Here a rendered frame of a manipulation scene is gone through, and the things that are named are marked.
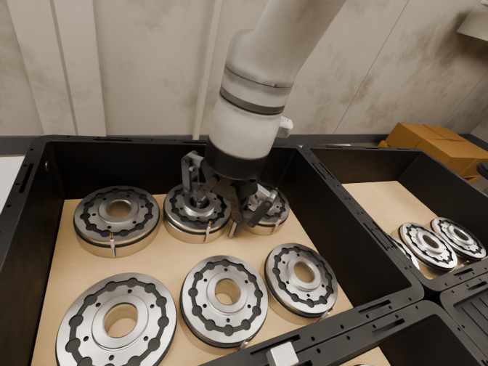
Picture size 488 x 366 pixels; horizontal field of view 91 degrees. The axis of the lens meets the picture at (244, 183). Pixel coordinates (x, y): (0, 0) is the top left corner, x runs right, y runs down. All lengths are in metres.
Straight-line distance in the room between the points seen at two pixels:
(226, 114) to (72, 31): 1.34
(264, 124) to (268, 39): 0.07
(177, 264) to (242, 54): 0.26
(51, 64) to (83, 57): 0.14
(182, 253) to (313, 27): 0.30
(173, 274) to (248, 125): 0.21
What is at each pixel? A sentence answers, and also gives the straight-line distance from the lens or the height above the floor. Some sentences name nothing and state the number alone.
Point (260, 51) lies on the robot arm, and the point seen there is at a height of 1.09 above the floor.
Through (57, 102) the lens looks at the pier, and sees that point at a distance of 1.67.
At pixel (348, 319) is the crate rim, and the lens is 0.27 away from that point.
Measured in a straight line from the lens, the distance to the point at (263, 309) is 0.31.
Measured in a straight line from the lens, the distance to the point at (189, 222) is 0.36.
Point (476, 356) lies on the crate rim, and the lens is 0.35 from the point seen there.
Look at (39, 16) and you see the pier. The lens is 1.54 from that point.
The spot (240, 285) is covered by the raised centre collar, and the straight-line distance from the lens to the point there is 0.31.
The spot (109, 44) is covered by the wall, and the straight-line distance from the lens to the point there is 1.68.
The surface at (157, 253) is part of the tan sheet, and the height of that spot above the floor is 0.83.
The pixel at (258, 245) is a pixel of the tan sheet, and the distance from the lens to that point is 0.40.
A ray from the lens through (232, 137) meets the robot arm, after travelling 0.25.
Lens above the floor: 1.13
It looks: 38 degrees down
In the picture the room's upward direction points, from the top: 19 degrees clockwise
